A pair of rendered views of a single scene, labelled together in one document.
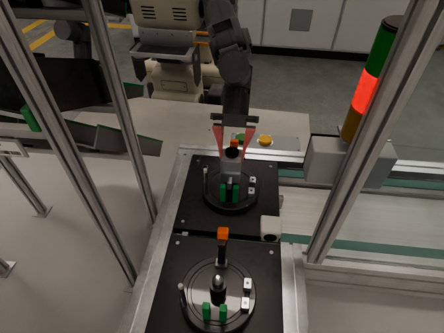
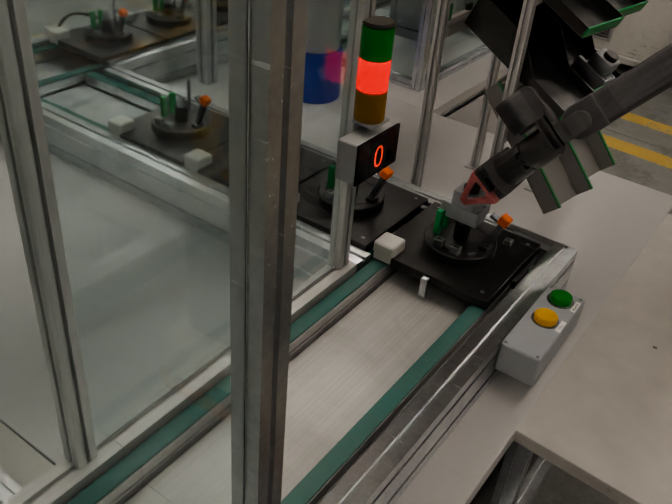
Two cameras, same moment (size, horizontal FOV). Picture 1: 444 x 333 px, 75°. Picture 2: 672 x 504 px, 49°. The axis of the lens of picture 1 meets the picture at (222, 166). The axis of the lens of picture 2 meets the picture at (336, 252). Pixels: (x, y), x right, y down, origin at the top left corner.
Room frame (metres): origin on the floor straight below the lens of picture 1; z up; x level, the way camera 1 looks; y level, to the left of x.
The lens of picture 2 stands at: (0.78, -1.19, 1.75)
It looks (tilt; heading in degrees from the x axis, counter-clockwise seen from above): 35 degrees down; 116
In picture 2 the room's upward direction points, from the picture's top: 5 degrees clockwise
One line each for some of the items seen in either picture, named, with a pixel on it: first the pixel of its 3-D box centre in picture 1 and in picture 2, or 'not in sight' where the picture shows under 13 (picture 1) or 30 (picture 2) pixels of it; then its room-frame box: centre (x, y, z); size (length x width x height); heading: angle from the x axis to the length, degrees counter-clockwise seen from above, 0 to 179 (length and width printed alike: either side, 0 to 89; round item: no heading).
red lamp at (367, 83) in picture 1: (378, 90); (373, 73); (0.32, -0.20, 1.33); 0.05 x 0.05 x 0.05
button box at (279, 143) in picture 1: (263, 148); (541, 332); (0.67, -0.13, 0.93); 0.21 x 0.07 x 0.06; 84
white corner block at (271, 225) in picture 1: (269, 228); (388, 248); (0.35, -0.11, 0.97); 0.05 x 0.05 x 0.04; 84
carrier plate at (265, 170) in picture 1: (230, 193); (457, 250); (0.46, -0.02, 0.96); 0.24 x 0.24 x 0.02; 84
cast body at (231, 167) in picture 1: (230, 165); (464, 199); (0.45, -0.02, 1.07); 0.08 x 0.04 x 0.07; 174
